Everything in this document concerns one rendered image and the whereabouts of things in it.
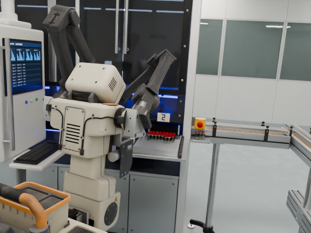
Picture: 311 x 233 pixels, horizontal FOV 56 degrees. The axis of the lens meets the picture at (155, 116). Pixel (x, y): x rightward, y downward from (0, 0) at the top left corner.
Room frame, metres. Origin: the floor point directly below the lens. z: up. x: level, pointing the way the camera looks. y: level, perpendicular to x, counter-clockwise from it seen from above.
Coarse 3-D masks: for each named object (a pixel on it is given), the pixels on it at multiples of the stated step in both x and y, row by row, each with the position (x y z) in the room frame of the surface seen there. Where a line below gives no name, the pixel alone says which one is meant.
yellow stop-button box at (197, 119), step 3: (195, 117) 1.97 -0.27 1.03; (198, 117) 1.97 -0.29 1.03; (201, 117) 1.97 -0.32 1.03; (204, 117) 1.98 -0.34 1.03; (195, 120) 1.93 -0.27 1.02; (198, 120) 1.93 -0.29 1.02; (201, 120) 1.93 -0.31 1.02; (204, 120) 1.92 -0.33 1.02; (195, 123) 1.93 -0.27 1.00; (204, 123) 1.92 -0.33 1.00; (195, 126) 1.93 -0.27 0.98; (204, 126) 1.92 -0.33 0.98
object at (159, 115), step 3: (159, 114) 1.97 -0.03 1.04; (162, 114) 1.96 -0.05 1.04; (165, 114) 1.96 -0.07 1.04; (168, 114) 1.96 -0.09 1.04; (159, 117) 1.97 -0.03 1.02; (165, 117) 1.96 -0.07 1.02; (168, 117) 1.96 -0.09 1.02; (159, 120) 1.96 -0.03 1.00; (162, 120) 1.96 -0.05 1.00; (165, 120) 1.96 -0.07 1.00; (168, 120) 1.96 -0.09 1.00
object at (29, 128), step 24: (0, 24) 1.58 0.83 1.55; (24, 24) 1.80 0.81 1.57; (24, 48) 1.76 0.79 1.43; (0, 72) 1.54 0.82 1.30; (24, 72) 1.75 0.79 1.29; (0, 96) 1.53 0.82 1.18; (24, 96) 1.75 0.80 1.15; (0, 120) 1.53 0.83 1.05; (24, 120) 1.74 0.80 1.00; (0, 144) 1.52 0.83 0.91; (24, 144) 1.73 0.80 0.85
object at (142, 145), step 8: (144, 136) 1.94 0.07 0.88; (136, 144) 1.69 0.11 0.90; (144, 144) 1.76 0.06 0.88; (152, 144) 1.77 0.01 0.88; (160, 144) 1.78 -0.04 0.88; (168, 144) 1.79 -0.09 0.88; (176, 144) 1.80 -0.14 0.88; (136, 152) 1.61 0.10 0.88; (144, 152) 1.60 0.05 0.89; (152, 152) 1.59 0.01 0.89; (160, 152) 1.59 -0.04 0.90; (168, 152) 1.58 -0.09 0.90; (176, 152) 1.58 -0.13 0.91
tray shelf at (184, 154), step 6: (186, 144) 1.82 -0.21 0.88; (186, 150) 1.70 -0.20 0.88; (132, 156) 1.58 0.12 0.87; (138, 156) 1.58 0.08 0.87; (144, 156) 1.57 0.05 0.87; (150, 156) 1.57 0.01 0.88; (156, 156) 1.57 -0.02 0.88; (162, 156) 1.57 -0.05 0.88; (168, 156) 1.57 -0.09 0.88; (186, 156) 1.59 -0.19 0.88
